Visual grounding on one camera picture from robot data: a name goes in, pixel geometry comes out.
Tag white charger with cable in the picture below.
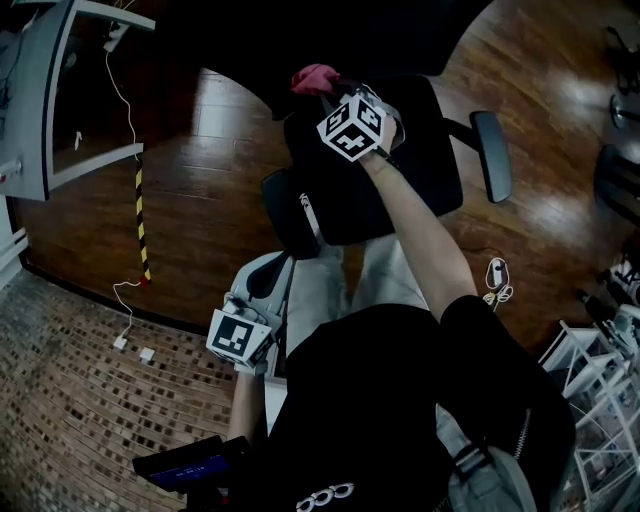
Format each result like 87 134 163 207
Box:
482 257 515 306

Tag grey shoulder bag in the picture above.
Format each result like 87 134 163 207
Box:
434 404 541 512

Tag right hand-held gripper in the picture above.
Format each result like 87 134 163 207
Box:
315 78 407 163

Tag black swivel office chair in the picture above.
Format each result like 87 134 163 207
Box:
604 24 640 96

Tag yellow black striped floor strip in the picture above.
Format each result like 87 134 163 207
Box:
133 167 151 286

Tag white power strip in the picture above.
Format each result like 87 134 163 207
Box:
102 22 131 51

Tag black stanchion post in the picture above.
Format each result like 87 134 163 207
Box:
609 92 640 129

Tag person's black shirt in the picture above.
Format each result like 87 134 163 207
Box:
234 294 576 512

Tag white cable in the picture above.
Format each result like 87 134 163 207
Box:
112 280 144 341
104 49 141 161

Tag person's right forearm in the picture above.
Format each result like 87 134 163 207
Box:
359 147 479 324

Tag black chair seat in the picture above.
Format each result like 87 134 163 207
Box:
283 74 464 246

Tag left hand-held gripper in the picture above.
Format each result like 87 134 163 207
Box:
205 251 298 377

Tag black chair armrest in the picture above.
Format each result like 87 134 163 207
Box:
260 167 324 261
442 110 514 204

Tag pink cloth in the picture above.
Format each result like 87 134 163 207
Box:
290 63 341 97

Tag person's light trousers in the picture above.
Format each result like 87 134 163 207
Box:
287 234 431 359

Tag person's left forearm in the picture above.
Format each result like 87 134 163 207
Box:
227 372 266 451

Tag white wire rack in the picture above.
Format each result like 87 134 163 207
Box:
538 302 640 512

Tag grey desk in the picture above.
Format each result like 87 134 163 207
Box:
0 0 157 202

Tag black device with blue screen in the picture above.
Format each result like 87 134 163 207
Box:
132 434 251 496

